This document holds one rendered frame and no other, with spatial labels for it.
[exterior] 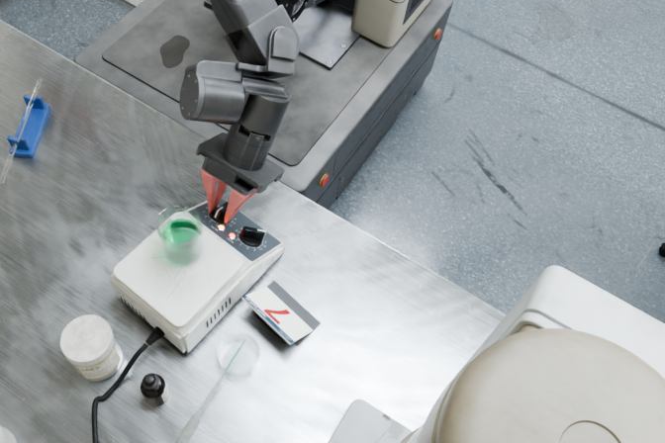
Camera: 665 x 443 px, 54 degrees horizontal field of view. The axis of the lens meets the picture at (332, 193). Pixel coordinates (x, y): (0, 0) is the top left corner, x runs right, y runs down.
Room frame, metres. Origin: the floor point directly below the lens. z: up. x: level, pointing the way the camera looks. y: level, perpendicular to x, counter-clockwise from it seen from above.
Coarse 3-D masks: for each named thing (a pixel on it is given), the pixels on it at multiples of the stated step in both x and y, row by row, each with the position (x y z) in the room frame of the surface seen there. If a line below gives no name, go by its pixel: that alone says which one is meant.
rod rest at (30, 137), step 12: (24, 96) 0.60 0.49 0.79; (36, 108) 0.60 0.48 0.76; (48, 108) 0.61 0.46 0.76; (36, 120) 0.58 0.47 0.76; (24, 132) 0.55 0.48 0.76; (36, 132) 0.56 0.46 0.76; (12, 144) 0.52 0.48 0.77; (24, 144) 0.52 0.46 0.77; (36, 144) 0.54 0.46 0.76; (24, 156) 0.51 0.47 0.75
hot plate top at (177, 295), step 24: (144, 240) 0.37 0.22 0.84; (216, 240) 0.39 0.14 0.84; (120, 264) 0.33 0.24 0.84; (144, 264) 0.34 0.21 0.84; (168, 264) 0.34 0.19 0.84; (216, 264) 0.36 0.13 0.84; (240, 264) 0.36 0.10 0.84; (144, 288) 0.31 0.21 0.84; (168, 288) 0.31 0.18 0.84; (192, 288) 0.32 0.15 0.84; (216, 288) 0.32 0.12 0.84; (168, 312) 0.28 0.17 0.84; (192, 312) 0.29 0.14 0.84
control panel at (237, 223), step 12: (204, 204) 0.46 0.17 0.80; (204, 216) 0.44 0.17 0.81; (240, 216) 0.46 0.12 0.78; (216, 228) 0.42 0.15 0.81; (228, 228) 0.43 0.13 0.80; (240, 228) 0.44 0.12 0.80; (228, 240) 0.40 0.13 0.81; (240, 240) 0.41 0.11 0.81; (264, 240) 0.43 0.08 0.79; (276, 240) 0.43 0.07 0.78; (240, 252) 0.39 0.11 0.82; (252, 252) 0.40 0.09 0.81; (264, 252) 0.40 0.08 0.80
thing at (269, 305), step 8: (248, 296) 0.34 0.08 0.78; (256, 296) 0.35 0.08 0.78; (264, 296) 0.36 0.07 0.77; (272, 296) 0.36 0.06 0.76; (256, 304) 0.33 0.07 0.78; (264, 304) 0.34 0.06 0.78; (272, 304) 0.35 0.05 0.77; (280, 304) 0.35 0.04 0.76; (264, 312) 0.32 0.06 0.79; (272, 312) 0.33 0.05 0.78; (280, 312) 0.33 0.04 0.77; (288, 312) 0.34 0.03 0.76; (280, 320) 0.32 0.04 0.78; (288, 320) 0.33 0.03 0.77; (296, 320) 0.33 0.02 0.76; (288, 328) 0.31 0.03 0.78; (296, 328) 0.32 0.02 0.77; (304, 328) 0.32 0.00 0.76; (296, 336) 0.30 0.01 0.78
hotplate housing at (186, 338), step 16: (224, 240) 0.40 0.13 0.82; (240, 256) 0.38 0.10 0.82; (272, 256) 0.41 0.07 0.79; (240, 272) 0.36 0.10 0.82; (256, 272) 0.38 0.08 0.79; (224, 288) 0.33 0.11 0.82; (240, 288) 0.35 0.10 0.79; (128, 304) 0.31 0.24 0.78; (144, 304) 0.29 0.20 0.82; (208, 304) 0.31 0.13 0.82; (224, 304) 0.32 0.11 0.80; (160, 320) 0.28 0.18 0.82; (192, 320) 0.28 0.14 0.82; (208, 320) 0.30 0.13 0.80; (160, 336) 0.27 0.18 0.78; (176, 336) 0.26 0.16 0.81; (192, 336) 0.27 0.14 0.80
